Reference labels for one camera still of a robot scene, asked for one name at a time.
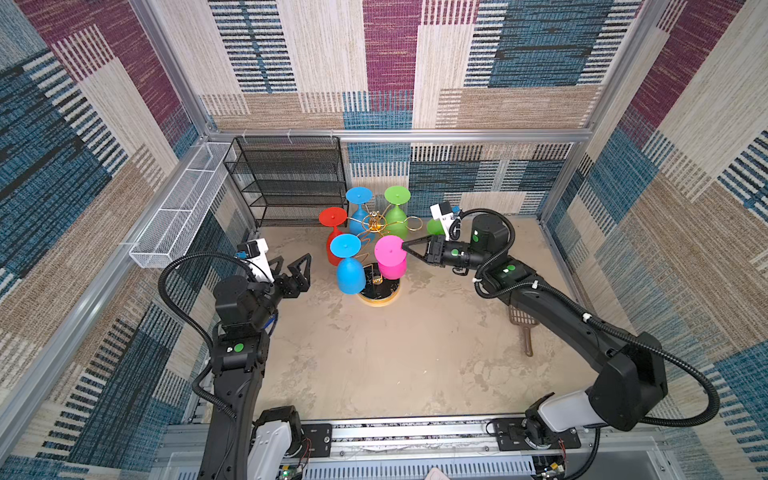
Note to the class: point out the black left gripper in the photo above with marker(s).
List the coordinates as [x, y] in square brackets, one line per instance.
[299, 284]

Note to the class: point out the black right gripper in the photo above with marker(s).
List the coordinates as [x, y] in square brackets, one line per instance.
[433, 251]

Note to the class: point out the pink wine glass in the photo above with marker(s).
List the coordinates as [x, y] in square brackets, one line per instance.
[391, 258]

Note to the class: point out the green wine glass front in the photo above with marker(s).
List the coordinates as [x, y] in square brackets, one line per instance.
[436, 227]

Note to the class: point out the green wine glass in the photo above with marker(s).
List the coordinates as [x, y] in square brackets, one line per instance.
[436, 227]
[395, 216]

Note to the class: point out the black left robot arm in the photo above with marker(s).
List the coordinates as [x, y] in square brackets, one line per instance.
[239, 445]

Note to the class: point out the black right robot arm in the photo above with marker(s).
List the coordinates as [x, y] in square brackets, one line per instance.
[631, 376]

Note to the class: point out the green wine glass back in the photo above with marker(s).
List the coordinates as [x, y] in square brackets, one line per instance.
[395, 216]

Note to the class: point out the blue wine glass back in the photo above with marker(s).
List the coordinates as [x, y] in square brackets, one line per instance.
[358, 221]

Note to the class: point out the blue wine glass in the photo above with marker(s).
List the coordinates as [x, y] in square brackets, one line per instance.
[358, 221]
[350, 273]

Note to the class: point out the blue wine glass front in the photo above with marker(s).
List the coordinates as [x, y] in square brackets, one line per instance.
[350, 273]

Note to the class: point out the red wine glass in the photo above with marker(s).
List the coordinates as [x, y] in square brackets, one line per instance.
[333, 217]

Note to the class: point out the black mesh shelf rack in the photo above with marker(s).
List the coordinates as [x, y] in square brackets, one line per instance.
[288, 181]

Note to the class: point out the blue object at left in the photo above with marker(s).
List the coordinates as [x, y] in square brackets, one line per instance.
[271, 323]

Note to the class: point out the brown slotted scoop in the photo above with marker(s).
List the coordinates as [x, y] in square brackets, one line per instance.
[526, 323]

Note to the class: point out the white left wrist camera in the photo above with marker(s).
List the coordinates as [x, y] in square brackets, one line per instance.
[254, 253]

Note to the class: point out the white wire mesh basket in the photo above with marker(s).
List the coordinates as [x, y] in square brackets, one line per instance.
[174, 225]

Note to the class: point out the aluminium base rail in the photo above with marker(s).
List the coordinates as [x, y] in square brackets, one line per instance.
[465, 447]

